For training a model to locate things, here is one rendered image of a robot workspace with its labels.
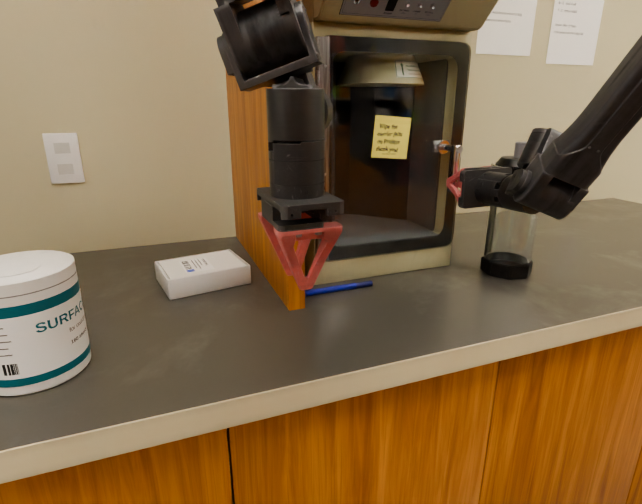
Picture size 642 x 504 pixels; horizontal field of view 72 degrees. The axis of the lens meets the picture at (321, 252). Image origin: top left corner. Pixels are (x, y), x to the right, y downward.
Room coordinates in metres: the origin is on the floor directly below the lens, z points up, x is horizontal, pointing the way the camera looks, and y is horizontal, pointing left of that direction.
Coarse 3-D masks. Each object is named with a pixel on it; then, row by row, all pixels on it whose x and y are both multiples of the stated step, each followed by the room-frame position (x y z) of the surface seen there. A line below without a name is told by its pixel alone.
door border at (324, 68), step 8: (320, 40) 0.81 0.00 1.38; (328, 40) 0.81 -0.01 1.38; (320, 48) 0.81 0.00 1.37; (328, 48) 0.81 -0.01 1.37; (328, 56) 0.81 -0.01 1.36; (328, 64) 0.81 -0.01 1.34; (320, 72) 0.81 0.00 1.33; (328, 72) 0.81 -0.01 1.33; (320, 80) 0.81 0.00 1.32; (328, 80) 0.81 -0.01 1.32; (328, 88) 0.81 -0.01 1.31; (328, 96) 0.81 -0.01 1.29; (328, 128) 0.81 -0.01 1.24; (328, 136) 0.81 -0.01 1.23; (328, 144) 0.81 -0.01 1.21; (328, 152) 0.81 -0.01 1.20; (328, 160) 0.81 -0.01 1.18; (328, 168) 0.81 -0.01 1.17; (328, 176) 0.81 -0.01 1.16; (328, 184) 0.81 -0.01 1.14; (328, 192) 0.81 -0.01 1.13; (320, 240) 0.81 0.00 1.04; (328, 256) 0.81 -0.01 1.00
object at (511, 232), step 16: (496, 208) 0.88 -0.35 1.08; (496, 224) 0.87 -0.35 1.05; (512, 224) 0.85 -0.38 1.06; (528, 224) 0.85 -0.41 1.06; (496, 240) 0.87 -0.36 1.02; (512, 240) 0.85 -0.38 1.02; (528, 240) 0.85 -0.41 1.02; (496, 256) 0.86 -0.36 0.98; (512, 256) 0.85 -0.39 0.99; (528, 256) 0.85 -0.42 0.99
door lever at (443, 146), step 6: (444, 144) 0.89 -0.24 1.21; (456, 144) 0.86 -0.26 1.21; (438, 150) 0.89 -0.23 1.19; (444, 150) 0.90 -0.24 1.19; (450, 150) 0.87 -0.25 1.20; (456, 150) 0.85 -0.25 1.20; (462, 150) 0.85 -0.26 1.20; (456, 156) 0.85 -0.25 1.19; (450, 162) 0.86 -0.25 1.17; (456, 162) 0.85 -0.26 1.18; (450, 168) 0.86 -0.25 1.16; (456, 168) 0.85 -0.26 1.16; (450, 174) 0.86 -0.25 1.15; (456, 180) 0.85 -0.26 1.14; (456, 186) 0.85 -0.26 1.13
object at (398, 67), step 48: (336, 48) 0.82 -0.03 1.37; (384, 48) 0.85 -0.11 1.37; (432, 48) 0.88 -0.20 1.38; (336, 96) 0.82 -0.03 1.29; (384, 96) 0.85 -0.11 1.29; (432, 96) 0.89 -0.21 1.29; (336, 144) 0.82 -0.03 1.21; (432, 144) 0.89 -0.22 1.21; (336, 192) 0.82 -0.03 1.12; (384, 192) 0.85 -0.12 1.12; (432, 192) 0.89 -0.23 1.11; (384, 240) 0.86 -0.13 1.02; (432, 240) 0.90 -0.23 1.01
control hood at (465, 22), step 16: (320, 0) 0.78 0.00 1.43; (336, 0) 0.78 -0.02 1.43; (464, 0) 0.85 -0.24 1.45; (480, 0) 0.86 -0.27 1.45; (496, 0) 0.87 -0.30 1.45; (320, 16) 0.79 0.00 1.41; (336, 16) 0.80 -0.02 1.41; (352, 16) 0.81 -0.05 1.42; (448, 16) 0.86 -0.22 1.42; (464, 16) 0.87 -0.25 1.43; (480, 16) 0.88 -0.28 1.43
